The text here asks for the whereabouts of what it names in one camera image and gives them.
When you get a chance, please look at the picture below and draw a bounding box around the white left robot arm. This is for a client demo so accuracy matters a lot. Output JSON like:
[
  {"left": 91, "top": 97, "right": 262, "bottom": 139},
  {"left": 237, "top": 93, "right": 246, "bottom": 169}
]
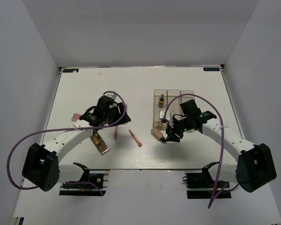
[{"left": 22, "top": 95, "right": 131, "bottom": 192}]

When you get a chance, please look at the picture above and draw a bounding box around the round pink makeup brush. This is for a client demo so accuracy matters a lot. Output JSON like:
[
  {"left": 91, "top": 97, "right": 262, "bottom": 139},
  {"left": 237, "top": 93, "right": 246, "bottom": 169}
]
[{"left": 128, "top": 129, "right": 142, "bottom": 147}]

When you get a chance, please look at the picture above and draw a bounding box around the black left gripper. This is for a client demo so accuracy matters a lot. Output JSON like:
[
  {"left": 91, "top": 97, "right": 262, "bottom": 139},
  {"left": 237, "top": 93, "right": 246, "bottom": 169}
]
[{"left": 104, "top": 102, "right": 131, "bottom": 127}]

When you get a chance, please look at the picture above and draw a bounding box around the glitter eyeshadow palette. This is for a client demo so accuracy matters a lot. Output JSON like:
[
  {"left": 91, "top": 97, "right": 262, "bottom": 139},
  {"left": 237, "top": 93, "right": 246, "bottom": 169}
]
[{"left": 71, "top": 113, "right": 81, "bottom": 122}]

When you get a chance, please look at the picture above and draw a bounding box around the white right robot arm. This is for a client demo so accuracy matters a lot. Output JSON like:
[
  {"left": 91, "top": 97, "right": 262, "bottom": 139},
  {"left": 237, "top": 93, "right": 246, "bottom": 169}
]
[{"left": 160, "top": 99, "right": 277, "bottom": 193}]

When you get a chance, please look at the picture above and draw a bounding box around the blue corner label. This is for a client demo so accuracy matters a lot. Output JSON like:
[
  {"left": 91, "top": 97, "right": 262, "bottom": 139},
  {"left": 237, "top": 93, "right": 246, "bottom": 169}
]
[
  {"left": 62, "top": 68, "right": 79, "bottom": 73},
  {"left": 203, "top": 67, "right": 220, "bottom": 72}
]

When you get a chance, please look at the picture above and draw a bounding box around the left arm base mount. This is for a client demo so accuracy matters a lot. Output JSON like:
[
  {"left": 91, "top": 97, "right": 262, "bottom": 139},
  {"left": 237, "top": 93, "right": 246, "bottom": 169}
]
[{"left": 58, "top": 163, "right": 110, "bottom": 196}]

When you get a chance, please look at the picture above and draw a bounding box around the square foundation bottle black pump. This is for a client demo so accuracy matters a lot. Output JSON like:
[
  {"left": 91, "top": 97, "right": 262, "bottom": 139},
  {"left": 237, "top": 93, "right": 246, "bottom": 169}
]
[{"left": 151, "top": 128, "right": 166, "bottom": 143}]

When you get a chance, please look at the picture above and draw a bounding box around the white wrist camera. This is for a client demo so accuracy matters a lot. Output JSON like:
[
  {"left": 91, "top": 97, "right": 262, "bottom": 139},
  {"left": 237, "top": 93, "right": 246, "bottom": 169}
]
[
  {"left": 159, "top": 110, "right": 173, "bottom": 123},
  {"left": 104, "top": 92, "right": 117, "bottom": 100}
]

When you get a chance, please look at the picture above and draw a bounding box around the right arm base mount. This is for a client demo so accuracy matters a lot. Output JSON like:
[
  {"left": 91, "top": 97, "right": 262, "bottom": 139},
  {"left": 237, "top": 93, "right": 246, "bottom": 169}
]
[{"left": 182, "top": 162, "right": 219, "bottom": 199}]

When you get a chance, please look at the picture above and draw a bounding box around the blue left corner label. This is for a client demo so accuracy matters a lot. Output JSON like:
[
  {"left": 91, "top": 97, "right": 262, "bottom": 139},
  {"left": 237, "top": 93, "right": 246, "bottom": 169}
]
[{"left": 62, "top": 68, "right": 79, "bottom": 73}]

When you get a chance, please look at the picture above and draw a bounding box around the blue right corner label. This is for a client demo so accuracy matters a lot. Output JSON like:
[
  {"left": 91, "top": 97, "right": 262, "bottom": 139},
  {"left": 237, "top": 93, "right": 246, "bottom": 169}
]
[{"left": 203, "top": 67, "right": 220, "bottom": 72}]

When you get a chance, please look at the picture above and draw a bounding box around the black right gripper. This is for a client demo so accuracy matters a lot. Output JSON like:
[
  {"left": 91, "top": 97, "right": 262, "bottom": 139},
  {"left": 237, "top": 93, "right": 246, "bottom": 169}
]
[{"left": 165, "top": 117, "right": 192, "bottom": 143}]

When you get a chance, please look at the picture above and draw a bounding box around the clear three-compartment organizer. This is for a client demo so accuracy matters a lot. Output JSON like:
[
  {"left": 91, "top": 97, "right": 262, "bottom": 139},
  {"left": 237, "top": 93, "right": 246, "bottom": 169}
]
[{"left": 153, "top": 89, "right": 195, "bottom": 130}]

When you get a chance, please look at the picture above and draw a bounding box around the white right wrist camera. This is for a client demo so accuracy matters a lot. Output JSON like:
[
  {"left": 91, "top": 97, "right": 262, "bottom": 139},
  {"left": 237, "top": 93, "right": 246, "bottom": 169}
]
[{"left": 159, "top": 110, "right": 173, "bottom": 123}]

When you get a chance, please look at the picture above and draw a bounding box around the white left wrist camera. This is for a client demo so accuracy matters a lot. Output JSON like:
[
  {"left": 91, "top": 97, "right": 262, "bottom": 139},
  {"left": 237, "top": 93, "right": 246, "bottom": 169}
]
[{"left": 104, "top": 92, "right": 117, "bottom": 100}]

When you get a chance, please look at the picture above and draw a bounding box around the black-cased brown eyeshadow palette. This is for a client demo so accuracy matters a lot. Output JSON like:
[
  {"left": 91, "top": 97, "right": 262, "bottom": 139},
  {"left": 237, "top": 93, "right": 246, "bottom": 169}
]
[{"left": 90, "top": 132, "right": 110, "bottom": 155}]

